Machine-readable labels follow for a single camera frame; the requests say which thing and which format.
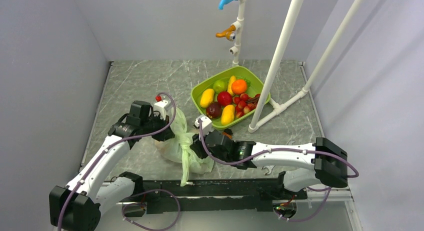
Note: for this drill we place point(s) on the light green plastic bag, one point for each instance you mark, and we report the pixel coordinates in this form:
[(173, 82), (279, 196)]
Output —
[(178, 150)]

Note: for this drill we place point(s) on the yellow mango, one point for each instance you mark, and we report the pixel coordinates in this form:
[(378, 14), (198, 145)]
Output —
[(207, 98), (228, 115)]

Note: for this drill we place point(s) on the red apple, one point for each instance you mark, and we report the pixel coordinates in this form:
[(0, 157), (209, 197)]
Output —
[(224, 99)]

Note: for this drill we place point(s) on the orange black small tool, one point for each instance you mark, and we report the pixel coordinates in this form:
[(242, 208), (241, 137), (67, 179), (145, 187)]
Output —
[(228, 132)]

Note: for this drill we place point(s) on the yellow mango left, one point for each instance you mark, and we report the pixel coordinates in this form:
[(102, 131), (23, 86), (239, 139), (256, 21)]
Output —
[(207, 98)]

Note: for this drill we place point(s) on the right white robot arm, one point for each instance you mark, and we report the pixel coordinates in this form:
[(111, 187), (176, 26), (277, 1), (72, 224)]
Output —
[(320, 162)]

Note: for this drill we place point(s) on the orange fruit in basket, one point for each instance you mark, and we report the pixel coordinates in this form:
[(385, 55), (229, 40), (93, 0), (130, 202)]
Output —
[(239, 87)]

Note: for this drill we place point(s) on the white pipe with faucets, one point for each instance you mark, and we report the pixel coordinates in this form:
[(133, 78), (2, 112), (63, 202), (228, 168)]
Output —
[(239, 26)]

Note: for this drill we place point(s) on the yellow banana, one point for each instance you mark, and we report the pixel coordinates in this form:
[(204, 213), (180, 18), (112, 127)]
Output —
[(232, 79)]

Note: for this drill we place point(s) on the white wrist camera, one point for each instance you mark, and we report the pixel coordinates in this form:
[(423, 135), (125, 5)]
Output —
[(204, 124), (161, 107)]

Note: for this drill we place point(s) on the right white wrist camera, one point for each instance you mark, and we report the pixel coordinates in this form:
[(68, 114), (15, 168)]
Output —
[(204, 124)]

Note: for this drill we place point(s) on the orange faucet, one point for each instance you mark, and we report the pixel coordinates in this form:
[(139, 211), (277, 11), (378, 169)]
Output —
[(229, 33)]

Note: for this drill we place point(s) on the dark purple mangosteen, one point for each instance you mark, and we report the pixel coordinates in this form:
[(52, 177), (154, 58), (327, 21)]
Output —
[(214, 110)]

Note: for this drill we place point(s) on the silver wrench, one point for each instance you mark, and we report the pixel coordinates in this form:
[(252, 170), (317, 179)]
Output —
[(267, 169)]

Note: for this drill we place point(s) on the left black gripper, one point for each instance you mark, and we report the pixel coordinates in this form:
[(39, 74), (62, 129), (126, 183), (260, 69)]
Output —
[(164, 135)]

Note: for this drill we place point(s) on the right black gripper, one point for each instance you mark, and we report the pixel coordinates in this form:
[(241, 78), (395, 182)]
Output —
[(197, 146)]

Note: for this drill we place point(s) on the white pvc pipe frame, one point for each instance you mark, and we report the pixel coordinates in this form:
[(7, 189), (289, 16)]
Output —
[(286, 31)]

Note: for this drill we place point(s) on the green apple in basket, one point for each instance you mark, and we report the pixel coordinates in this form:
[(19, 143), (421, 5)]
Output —
[(220, 86)]

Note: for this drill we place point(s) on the yellow mango front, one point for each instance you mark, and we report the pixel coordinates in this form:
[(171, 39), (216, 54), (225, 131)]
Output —
[(228, 115)]

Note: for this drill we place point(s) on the green plastic basket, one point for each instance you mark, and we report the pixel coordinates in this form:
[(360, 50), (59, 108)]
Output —
[(254, 83)]

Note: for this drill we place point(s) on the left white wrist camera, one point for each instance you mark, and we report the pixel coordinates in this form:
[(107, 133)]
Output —
[(161, 107)]

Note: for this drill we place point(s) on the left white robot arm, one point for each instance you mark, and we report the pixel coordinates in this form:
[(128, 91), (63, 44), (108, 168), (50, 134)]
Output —
[(80, 204)]

